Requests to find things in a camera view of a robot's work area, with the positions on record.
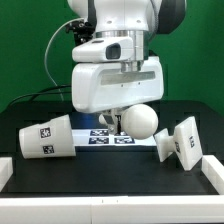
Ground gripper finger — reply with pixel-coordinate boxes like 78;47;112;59
103;109;119;134

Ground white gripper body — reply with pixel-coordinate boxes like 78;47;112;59
72;37;164;113

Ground white lamp bulb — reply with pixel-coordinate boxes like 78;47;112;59
98;103;160;141

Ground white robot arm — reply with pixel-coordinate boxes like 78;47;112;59
68;0;187;139

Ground white lamp shade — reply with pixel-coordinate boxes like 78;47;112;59
19;115;76;159

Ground white marker sheet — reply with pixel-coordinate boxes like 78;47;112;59
72;129;156;146

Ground black camera on stand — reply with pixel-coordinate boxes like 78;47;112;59
65;19;95;46

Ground grey camera cable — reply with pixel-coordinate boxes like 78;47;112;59
44;18;82;102

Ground black cables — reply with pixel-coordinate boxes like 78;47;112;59
6;84;73;108

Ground white left rail block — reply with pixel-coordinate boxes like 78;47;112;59
0;157;13;192

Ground white rail block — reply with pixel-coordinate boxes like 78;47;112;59
202;155;224;195
0;157;13;192

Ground white right rail block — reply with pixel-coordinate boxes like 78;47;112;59
202;155;224;195

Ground white front rail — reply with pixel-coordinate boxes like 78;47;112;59
0;195;224;224

